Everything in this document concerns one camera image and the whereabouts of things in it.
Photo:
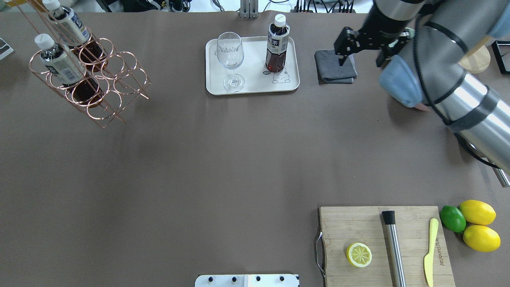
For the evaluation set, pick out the aluminium frame post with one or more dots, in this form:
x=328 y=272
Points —
x=249 y=9

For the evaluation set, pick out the yellow plastic knife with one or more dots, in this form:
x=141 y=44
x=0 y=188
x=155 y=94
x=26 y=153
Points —
x=428 y=259

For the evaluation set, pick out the steel muddler black tip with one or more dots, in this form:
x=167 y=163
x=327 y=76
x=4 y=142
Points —
x=397 y=264

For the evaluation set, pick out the half lemon slice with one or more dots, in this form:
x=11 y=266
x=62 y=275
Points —
x=359 y=255

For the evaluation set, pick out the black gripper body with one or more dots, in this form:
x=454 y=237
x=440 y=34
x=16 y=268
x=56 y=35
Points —
x=379 y=24

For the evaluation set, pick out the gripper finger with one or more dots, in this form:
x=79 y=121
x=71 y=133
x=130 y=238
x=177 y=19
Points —
x=343 y=58

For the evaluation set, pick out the yellow lemon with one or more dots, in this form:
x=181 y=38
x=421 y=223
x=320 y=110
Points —
x=477 y=212
x=481 y=238

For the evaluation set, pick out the green lime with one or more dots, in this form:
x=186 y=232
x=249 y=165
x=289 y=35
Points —
x=453 y=219

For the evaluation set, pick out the wooden cutting board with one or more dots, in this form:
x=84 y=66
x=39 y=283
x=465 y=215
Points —
x=342 y=226

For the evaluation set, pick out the clear wine glass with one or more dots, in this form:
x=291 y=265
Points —
x=230 y=55

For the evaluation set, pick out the tea bottle white cap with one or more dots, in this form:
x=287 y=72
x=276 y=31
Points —
x=277 y=42

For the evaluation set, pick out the copper wire bottle basket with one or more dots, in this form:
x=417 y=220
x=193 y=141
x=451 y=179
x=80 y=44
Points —
x=89 y=72

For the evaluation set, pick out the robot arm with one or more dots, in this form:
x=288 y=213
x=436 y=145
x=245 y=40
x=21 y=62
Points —
x=428 y=71

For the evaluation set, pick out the grey folded cloth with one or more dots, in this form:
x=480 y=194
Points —
x=329 y=70

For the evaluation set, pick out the cream rectangular tray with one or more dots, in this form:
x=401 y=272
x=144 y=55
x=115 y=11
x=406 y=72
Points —
x=257 y=78

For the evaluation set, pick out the wooden glass stand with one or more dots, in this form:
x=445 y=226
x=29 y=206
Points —
x=477 y=59

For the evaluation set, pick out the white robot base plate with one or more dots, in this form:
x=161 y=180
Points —
x=248 y=280

